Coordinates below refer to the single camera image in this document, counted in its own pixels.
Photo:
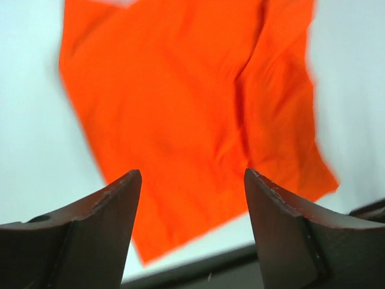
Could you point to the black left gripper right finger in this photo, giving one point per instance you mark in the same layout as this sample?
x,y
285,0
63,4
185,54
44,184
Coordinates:
x,y
303,245

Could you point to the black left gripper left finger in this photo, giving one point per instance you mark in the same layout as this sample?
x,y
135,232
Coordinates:
x,y
81,245

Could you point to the orange t shirt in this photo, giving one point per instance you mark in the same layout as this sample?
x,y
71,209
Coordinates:
x,y
192,93

